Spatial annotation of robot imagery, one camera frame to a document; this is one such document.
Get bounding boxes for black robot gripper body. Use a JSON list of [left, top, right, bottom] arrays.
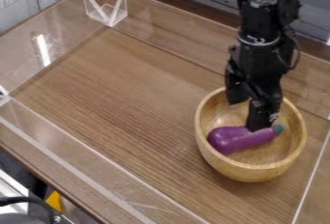
[[226, 36, 297, 103]]

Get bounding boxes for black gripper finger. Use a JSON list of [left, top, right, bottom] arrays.
[[225, 70, 249, 104], [246, 99, 281, 131]]

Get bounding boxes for purple toy eggplant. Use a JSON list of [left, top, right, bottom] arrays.
[[206, 125, 284, 154]]

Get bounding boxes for light wooden bowl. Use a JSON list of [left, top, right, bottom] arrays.
[[195, 88, 308, 182]]

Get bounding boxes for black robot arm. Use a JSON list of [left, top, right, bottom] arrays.
[[225, 0, 301, 131]]

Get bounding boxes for yellow sticker tag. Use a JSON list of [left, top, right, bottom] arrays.
[[46, 191, 63, 212]]

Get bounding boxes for clear acrylic corner bracket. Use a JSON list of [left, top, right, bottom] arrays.
[[83, 0, 129, 27]]

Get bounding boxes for clear acrylic tray wall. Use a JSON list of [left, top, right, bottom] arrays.
[[0, 93, 209, 224]]

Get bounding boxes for black cable loop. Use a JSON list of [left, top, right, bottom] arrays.
[[0, 196, 56, 224]]

